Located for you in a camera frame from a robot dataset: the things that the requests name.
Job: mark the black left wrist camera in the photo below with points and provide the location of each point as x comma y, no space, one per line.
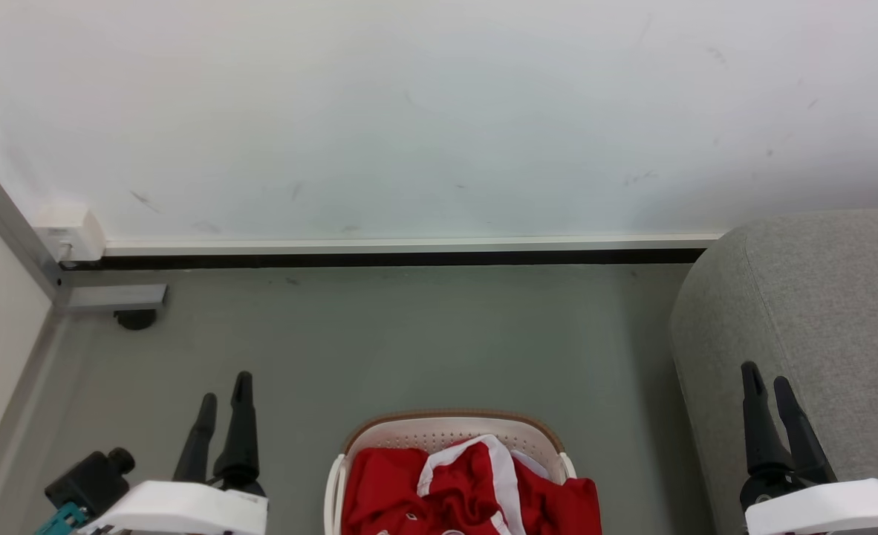
90,481

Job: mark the teal connector plug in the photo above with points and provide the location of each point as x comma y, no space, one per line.
60,520

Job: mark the red white clothing piece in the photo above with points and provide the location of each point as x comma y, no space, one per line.
565,509

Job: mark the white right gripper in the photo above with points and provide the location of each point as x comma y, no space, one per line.
833,509

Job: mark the white wall socket box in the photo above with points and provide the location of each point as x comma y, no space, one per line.
71,230

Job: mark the black frame foot caster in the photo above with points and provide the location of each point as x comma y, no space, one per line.
136,319

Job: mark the red fleece top white sleeve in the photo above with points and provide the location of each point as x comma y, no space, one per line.
394,490

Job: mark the grey metal partition frame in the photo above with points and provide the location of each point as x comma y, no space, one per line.
8,215

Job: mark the white and black baseboard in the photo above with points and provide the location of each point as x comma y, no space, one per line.
409,251

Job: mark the white laundry basket brown rim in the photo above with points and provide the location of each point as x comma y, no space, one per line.
424,429

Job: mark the grey fabric sofa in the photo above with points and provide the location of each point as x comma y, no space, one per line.
818,297

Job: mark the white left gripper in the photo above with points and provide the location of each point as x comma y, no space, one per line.
186,511

